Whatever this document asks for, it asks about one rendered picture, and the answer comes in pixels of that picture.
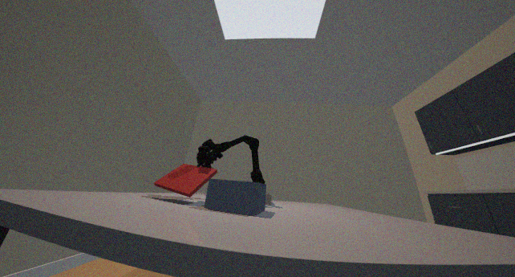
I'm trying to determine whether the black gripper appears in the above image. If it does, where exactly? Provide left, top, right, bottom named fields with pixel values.
left=197, top=146, right=217, bottom=169

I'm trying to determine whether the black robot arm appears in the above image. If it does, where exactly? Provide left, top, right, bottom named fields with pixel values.
left=202, top=135, right=265, bottom=184

